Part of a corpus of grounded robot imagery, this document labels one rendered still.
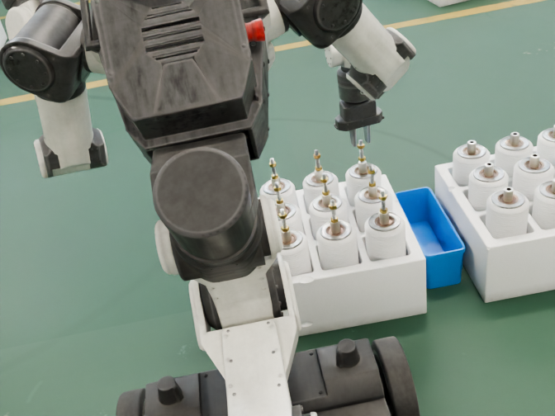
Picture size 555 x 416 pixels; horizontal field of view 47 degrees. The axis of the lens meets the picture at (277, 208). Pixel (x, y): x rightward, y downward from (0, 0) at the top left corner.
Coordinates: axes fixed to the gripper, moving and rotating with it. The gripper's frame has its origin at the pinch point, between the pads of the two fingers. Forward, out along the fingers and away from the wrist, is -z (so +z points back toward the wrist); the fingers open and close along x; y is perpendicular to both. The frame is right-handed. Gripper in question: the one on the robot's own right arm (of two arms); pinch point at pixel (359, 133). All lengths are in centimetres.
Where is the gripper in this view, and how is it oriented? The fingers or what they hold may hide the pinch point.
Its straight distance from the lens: 166.5
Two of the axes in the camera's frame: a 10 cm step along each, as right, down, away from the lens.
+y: 2.5, 5.2, -8.1
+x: -9.6, 2.6, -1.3
